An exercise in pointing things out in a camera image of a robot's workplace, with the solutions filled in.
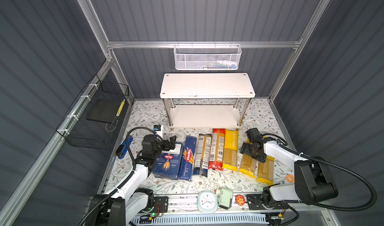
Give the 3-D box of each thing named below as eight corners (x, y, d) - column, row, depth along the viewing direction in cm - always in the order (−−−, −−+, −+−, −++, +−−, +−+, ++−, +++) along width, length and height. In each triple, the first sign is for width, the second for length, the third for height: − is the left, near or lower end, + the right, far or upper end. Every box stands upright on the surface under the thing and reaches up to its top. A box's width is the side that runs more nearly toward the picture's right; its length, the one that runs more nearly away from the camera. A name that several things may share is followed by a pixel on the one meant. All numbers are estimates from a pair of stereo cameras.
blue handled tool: (117, 158, 91) (113, 155, 87) (127, 138, 100) (125, 134, 96) (122, 159, 91) (119, 156, 87) (132, 139, 100) (130, 135, 96)
